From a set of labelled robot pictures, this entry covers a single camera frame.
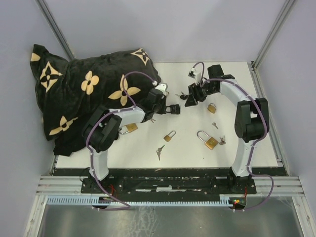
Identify brass padlock long shackle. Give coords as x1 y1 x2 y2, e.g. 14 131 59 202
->
197 130 219 150

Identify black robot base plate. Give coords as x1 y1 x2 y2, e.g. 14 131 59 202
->
81 168 257 202

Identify light blue cable duct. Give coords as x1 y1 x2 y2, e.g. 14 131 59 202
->
46 194 246 206

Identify right aluminium frame post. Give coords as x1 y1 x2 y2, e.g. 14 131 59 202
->
251 0 297 71

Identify black floral garment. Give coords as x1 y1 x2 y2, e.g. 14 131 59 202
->
53 108 99 157

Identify small brass padlock top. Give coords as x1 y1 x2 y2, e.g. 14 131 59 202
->
207 103 217 114

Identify black floral plush pillow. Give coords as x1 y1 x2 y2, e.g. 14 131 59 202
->
29 43 169 141

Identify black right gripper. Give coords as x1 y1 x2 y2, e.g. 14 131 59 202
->
185 80 217 107

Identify black padlock keys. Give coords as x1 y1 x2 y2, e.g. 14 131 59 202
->
175 92 189 100

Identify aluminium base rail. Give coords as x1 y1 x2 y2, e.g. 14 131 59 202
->
36 176 304 197

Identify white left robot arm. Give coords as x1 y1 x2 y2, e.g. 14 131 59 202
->
82 87 167 193

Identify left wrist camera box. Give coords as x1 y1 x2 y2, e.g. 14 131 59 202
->
155 83 169 96

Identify small brass padlock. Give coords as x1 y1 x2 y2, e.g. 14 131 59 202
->
207 103 217 114
163 130 176 142

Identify long shackle padlock keys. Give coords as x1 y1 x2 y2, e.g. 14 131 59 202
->
219 136 226 145

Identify left aluminium frame post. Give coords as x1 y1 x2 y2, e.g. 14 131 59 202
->
35 0 76 60

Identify small padlock keys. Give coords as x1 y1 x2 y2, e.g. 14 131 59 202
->
156 145 165 160

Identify aluminium frame post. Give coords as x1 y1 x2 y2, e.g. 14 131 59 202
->
251 0 297 71
35 0 76 60

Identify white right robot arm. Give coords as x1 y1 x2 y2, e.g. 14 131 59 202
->
185 62 270 193

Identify large brass padlock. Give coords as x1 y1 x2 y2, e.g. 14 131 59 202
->
118 123 138 135

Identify black padlock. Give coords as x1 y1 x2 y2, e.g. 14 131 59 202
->
165 104 181 115

